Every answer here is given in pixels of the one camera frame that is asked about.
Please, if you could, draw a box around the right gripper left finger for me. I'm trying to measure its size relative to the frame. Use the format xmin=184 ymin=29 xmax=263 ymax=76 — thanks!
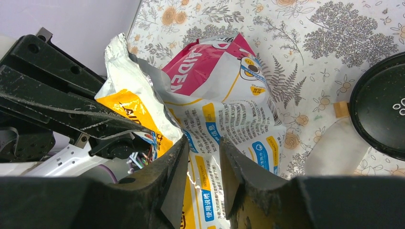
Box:
xmin=0 ymin=136 xmax=189 ymax=229

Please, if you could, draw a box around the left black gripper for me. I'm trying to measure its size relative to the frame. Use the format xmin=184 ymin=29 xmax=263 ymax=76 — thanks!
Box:
xmin=0 ymin=34 xmax=151 ymax=162

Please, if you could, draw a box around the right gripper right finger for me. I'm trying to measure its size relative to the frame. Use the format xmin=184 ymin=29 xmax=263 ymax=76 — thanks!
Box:
xmin=220 ymin=138 xmax=405 ymax=229

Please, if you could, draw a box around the cat food bag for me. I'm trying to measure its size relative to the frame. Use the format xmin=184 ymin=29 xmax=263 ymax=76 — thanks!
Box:
xmin=95 ymin=34 xmax=286 ymax=229

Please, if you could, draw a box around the black bowl paw print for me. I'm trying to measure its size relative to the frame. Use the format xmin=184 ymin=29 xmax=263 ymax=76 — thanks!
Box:
xmin=349 ymin=52 xmax=405 ymax=161

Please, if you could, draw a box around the floral patterned table mat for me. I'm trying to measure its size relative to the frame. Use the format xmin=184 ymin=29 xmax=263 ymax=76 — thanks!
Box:
xmin=128 ymin=0 xmax=405 ymax=179

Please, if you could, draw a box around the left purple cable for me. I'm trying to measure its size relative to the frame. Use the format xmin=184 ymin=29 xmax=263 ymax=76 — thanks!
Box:
xmin=98 ymin=164 xmax=119 ymax=184

